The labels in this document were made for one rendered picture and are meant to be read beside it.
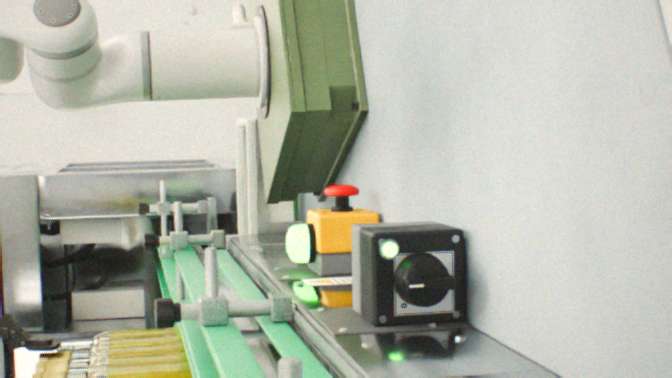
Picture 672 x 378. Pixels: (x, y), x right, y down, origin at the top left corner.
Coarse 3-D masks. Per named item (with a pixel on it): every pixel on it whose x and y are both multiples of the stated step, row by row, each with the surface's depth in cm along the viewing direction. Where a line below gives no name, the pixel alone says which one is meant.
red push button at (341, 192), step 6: (330, 186) 113; (336, 186) 112; (342, 186) 112; (348, 186) 112; (354, 186) 113; (330, 192) 112; (336, 192) 111; (342, 192) 111; (348, 192) 111; (354, 192) 112; (336, 198) 113; (342, 198) 112; (348, 198) 113; (336, 204) 113; (342, 204) 112; (348, 204) 113
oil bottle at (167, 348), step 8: (152, 344) 135; (160, 344) 135; (168, 344) 135; (176, 344) 135; (96, 352) 132; (104, 352) 131; (112, 352) 131; (120, 352) 131; (128, 352) 131; (136, 352) 131; (144, 352) 131; (152, 352) 131; (160, 352) 131; (168, 352) 131; (176, 352) 132; (184, 352) 132; (88, 360) 132; (88, 368) 131
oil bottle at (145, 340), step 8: (144, 336) 141; (152, 336) 141; (160, 336) 141; (168, 336) 141; (176, 336) 140; (96, 344) 137; (104, 344) 136; (112, 344) 136; (120, 344) 136; (128, 344) 136; (136, 344) 136; (144, 344) 136
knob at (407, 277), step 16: (416, 256) 81; (432, 256) 81; (400, 272) 81; (416, 272) 80; (432, 272) 80; (448, 272) 80; (400, 288) 81; (416, 288) 79; (432, 288) 79; (448, 288) 79; (416, 304) 80; (432, 304) 80
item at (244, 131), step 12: (240, 120) 165; (240, 132) 172; (252, 132) 157; (240, 144) 173; (252, 144) 157; (240, 156) 173; (252, 156) 157; (240, 168) 173; (252, 168) 157; (240, 180) 173; (252, 180) 157; (240, 192) 173; (252, 192) 157; (240, 204) 173; (252, 204) 157; (240, 216) 173; (252, 216) 158; (240, 228) 174; (252, 228) 158
